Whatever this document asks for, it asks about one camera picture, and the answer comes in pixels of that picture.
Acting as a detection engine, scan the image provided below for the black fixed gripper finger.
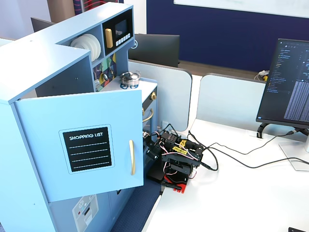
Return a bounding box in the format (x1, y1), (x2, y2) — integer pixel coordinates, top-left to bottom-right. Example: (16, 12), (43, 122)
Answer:
(144, 131), (157, 145)

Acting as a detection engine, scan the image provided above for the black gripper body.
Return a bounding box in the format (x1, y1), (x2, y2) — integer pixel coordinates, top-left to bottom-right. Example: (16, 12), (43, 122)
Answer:
(145, 142), (162, 160)

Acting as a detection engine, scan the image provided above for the blue shopping list cabinet door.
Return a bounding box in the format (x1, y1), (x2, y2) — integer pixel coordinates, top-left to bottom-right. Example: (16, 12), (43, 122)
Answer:
(14, 89), (145, 203)

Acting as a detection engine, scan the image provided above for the blue oven door with window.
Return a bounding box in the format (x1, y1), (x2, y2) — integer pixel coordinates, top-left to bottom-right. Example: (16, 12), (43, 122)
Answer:
(142, 106), (159, 138)

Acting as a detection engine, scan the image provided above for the black toy microwave door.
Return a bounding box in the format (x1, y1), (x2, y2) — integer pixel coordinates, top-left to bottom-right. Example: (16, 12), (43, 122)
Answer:
(102, 9), (133, 56)

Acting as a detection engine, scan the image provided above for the blue water dispenser print door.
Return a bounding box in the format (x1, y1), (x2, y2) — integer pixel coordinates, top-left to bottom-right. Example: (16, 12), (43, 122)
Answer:
(48, 187), (136, 232)

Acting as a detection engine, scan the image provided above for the blue toy kitchen cabinet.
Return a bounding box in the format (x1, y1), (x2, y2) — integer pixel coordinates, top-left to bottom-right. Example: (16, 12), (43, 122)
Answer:
(0, 2), (159, 232)

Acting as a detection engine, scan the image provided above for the grey rounded desk divider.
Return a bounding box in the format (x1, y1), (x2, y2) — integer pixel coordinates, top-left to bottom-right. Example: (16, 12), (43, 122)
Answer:
(196, 72), (267, 125)
(127, 59), (193, 132)

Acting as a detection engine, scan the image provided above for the steel toy cooking pot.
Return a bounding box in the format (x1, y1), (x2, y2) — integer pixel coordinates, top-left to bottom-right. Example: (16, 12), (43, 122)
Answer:
(120, 71), (142, 89)

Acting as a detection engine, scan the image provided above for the navy blue mat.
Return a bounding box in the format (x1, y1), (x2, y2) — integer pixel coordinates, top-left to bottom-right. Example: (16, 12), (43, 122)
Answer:
(111, 176), (163, 232)

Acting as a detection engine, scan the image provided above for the black monitor seen from behind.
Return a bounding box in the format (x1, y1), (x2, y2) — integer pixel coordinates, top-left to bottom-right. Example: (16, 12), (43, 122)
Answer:
(127, 33), (181, 68)

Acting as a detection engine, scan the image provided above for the white toy plate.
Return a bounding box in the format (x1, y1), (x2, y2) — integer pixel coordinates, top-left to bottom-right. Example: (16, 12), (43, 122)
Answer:
(70, 36), (95, 61)
(86, 33), (101, 60)
(82, 34), (98, 60)

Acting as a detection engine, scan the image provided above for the white and yellow clutter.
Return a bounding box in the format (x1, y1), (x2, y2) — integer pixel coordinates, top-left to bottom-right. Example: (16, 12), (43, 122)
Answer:
(253, 70), (270, 82)

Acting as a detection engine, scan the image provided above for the computer monitor showing code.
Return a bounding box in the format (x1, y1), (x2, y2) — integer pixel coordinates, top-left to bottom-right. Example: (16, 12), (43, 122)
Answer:
(255, 38), (309, 129)

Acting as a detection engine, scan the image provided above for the silver monitor stand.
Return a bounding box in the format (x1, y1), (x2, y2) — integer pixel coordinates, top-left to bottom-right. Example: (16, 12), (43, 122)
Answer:
(279, 128), (309, 172)

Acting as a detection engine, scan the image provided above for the brown wooden panel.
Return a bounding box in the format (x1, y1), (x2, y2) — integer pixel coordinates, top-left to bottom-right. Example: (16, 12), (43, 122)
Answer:
(47, 0), (74, 24)

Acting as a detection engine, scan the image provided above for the small dark monitor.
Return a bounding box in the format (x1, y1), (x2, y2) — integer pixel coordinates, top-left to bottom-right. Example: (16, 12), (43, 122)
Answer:
(30, 16), (56, 33)

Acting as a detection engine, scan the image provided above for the white whiteboard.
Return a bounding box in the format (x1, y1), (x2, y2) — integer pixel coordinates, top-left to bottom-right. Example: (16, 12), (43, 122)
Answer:
(173, 0), (309, 19)

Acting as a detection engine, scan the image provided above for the curved gold oven handle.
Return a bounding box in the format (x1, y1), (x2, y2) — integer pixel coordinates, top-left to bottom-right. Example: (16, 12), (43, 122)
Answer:
(142, 108), (154, 123)

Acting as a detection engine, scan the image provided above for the long gold fridge door handle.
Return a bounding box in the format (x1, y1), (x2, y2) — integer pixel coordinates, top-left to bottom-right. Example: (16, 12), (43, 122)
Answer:
(129, 139), (136, 176)

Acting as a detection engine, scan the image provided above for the red robot base mount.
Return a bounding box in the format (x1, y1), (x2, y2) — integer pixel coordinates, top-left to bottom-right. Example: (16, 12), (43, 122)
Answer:
(160, 174), (188, 194)

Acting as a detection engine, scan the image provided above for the black cable holder bracket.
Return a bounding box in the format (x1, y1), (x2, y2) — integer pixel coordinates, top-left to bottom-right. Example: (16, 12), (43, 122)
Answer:
(256, 122), (270, 139)

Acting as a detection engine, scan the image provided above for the gold microwave door handle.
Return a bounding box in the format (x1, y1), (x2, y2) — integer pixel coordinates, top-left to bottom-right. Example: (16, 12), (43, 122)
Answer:
(104, 28), (113, 48)

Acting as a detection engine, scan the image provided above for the black cable with plug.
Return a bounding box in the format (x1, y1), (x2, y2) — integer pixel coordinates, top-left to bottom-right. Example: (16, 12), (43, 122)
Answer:
(201, 130), (296, 171)

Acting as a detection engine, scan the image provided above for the long black cable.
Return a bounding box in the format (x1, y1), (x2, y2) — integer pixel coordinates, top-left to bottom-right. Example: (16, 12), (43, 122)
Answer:
(188, 130), (309, 169)

